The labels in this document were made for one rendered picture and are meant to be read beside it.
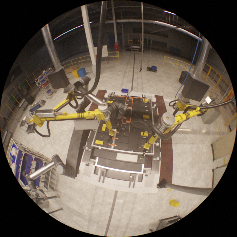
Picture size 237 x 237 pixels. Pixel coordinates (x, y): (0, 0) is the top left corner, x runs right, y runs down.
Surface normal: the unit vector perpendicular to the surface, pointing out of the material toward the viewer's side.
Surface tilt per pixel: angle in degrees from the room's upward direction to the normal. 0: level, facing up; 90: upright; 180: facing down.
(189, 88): 90
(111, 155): 0
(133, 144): 0
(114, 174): 0
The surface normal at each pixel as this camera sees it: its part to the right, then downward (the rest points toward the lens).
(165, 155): -0.07, -0.56
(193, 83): -0.18, 0.82
